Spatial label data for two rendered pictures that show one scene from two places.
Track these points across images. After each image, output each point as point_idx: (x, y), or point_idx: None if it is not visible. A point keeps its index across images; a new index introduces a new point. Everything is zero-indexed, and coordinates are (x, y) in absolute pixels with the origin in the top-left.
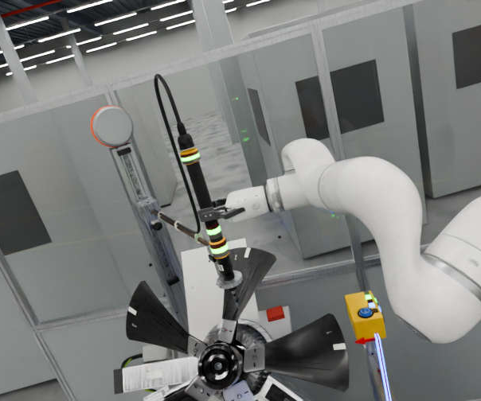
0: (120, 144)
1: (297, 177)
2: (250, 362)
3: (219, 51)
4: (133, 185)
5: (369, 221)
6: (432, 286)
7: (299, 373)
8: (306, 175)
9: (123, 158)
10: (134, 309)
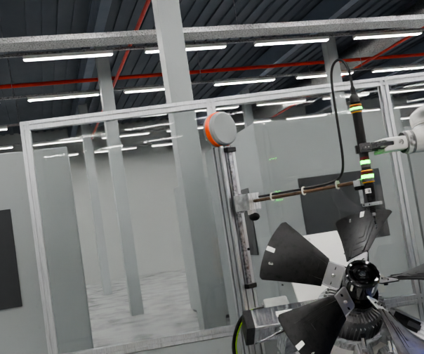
0: (227, 143)
1: None
2: (382, 280)
3: (309, 88)
4: (230, 182)
5: None
6: None
7: None
8: None
9: (228, 156)
10: (272, 247)
